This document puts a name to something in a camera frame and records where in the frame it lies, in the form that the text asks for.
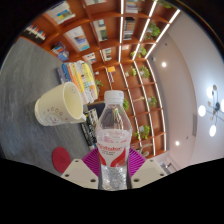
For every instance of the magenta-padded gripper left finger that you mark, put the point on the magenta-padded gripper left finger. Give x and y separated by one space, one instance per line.
78 174

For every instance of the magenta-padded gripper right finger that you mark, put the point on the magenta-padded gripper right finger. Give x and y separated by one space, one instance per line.
148 173

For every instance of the clear plastic water bottle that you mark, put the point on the clear plastic water bottle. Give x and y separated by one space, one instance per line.
113 146

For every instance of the flat round red coaster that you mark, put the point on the flat round red coaster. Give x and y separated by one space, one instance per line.
60 159

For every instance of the recessed ceiling light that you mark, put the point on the recessed ceiling light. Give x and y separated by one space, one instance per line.
163 64
177 143

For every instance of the dark book stack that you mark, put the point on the dark book stack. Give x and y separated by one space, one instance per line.
89 128

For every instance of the ceiling air vent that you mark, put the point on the ceiling air vent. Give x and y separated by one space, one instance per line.
195 125

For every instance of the cream patterned mug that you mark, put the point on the cream patterned mug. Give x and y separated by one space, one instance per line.
56 106

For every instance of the multi-bulb ceiling lamp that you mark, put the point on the multi-bulb ceiling lamp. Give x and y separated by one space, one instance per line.
213 111

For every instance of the colourful book stack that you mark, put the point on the colourful book stack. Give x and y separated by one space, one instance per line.
78 80

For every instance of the wooden shelf unit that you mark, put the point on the wooden shelf unit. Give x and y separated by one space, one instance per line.
133 66

